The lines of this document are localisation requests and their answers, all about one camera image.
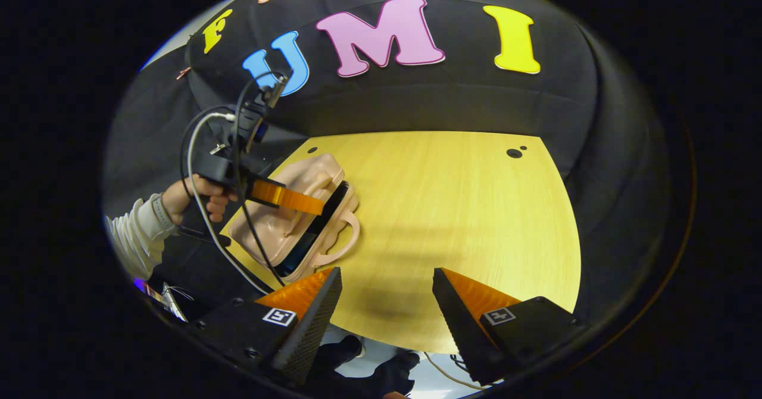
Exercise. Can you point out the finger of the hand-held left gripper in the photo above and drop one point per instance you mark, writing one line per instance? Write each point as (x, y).
(292, 199)

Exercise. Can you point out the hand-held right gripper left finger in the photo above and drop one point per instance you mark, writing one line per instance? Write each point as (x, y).
(309, 321)

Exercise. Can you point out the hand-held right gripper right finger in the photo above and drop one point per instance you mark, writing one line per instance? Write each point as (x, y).
(458, 321)

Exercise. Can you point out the person's black shoe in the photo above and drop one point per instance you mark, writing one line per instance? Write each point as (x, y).
(393, 375)
(339, 354)

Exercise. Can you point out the copper cloth clip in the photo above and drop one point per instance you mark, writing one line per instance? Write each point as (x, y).
(183, 72)

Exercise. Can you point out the grey wristwatch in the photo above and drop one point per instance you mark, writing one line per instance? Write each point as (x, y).
(161, 211)

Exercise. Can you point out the black backdrop cloth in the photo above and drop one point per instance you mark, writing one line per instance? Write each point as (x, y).
(476, 101)

